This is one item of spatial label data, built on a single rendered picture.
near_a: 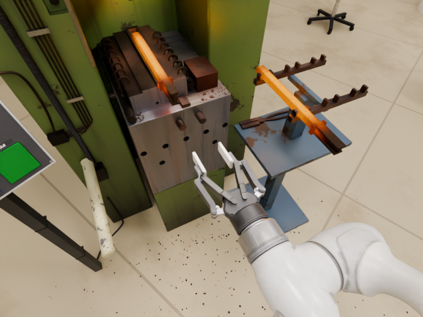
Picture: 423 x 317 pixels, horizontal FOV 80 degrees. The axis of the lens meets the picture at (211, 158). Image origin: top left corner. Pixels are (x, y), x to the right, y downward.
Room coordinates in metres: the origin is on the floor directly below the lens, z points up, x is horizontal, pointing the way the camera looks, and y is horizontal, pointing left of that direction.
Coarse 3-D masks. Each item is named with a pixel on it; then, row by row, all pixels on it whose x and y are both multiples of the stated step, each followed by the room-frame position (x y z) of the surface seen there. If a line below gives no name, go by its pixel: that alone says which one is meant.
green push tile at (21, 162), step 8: (16, 144) 0.39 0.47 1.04; (0, 152) 0.37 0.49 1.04; (8, 152) 0.37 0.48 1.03; (16, 152) 0.38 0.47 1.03; (24, 152) 0.39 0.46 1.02; (0, 160) 0.35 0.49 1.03; (8, 160) 0.36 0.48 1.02; (16, 160) 0.37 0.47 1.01; (24, 160) 0.37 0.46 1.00; (32, 160) 0.38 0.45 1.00; (0, 168) 0.34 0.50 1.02; (8, 168) 0.35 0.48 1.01; (16, 168) 0.35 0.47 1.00; (24, 168) 0.36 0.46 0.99; (32, 168) 0.36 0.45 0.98; (8, 176) 0.33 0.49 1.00; (16, 176) 0.34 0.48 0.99
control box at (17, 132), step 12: (0, 108) 0.45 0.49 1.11; (0, 120) 0.43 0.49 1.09; (12, 120) 0.44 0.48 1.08; (0, 132) 0.41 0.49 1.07; (12, 132) 0.42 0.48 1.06; (24, 132) 0.43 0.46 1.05; (0, 144) 0.39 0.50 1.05; (12, 144) 0.39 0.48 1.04; (24, 144) 0.41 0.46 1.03; (36, 144) 0.42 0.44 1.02; (36, 156) 0.39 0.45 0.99; (48, 156) 0.41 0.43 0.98; (36, 168) 0.37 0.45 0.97; (0, 180) 0.32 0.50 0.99; (24, 180) 0.34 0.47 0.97; (0, 192) 0.30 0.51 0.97
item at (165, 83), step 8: (136, 32) 1.01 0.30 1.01; (136, 40) 0.95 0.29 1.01; (144, 48) 0.89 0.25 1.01; (144, 56) 0.86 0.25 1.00; (152, 56) 0.84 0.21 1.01; (152, 64) 0.78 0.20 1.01; (160, 72) 0.74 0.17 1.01; (160, 80) 0.69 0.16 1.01; (168, 80) 0.68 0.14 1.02; (160, 88) 0.68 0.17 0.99; (168, 88) 0.64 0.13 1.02; (168, 96) 0.65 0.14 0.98; (176, 96) 0.62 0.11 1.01; (176, 104) 0.61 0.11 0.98
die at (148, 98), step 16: (128, 32) 1.03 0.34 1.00; (144, 32) 1.04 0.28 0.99; (112, 48) 0.94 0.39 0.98; (128, 48) 0.92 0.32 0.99; (128, 64) 0.81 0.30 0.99; (144, 64) 0.81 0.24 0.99; (160, 64) 0.80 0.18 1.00; (176, 64) 0.81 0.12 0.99; (144, 80) 0.72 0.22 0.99; (176, 80) 0.72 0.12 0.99; (128, 96) 0.65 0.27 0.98; (144, 96) 0.67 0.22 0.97; (160, 96) 0.69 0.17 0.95
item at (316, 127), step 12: (264, 72) 0.78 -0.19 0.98; (276, 84) 0.71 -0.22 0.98; (288, 96) 0.65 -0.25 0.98; (300, 108) 0.59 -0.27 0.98; (312, 120) 0.54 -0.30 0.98; (324, 120) 0.53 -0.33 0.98; (312, 132) 0.51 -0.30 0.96; (324, 132) 0.49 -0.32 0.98; (324, 144) 0.47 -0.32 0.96; (336, 144) 0.44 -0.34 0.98
